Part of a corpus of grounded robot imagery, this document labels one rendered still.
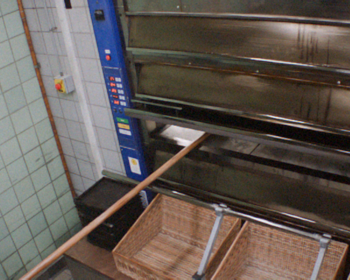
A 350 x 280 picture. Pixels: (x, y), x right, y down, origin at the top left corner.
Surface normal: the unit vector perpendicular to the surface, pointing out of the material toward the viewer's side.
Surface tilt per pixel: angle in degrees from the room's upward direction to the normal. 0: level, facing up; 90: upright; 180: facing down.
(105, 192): 0
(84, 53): 90
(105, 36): 90
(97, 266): 0
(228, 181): 70
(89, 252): 0
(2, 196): 90
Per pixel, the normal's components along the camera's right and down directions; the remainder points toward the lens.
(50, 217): 0.79, 0.18
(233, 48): -0.61, 0.14
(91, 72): -0.59, 0.46
